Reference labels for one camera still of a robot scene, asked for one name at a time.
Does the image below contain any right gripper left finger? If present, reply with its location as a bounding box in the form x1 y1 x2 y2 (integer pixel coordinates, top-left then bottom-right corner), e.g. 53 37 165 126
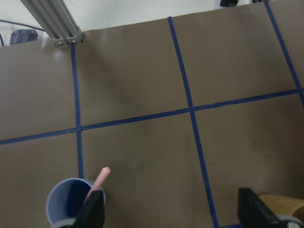
76 190 105 228

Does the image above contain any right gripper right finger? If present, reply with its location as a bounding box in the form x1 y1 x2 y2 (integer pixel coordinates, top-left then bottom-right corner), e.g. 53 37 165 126
237 188 281 228

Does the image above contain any light blue plastic cup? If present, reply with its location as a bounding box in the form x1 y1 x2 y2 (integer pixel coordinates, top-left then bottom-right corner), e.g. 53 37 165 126
46 178 106 228

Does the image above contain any pink chopstick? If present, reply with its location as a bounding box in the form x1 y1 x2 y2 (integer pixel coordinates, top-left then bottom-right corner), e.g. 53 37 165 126
84 167 111 203

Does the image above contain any bamboo chopstick holder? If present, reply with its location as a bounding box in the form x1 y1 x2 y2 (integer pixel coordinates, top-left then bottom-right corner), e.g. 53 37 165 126
258 194 304 222

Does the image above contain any checkered blue cloth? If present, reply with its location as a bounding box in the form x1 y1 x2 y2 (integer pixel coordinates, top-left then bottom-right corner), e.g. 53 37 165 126
10 29 38 45

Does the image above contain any aluminium frame post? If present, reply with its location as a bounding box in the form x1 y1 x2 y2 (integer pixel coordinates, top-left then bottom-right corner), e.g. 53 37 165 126
22 0 84 46

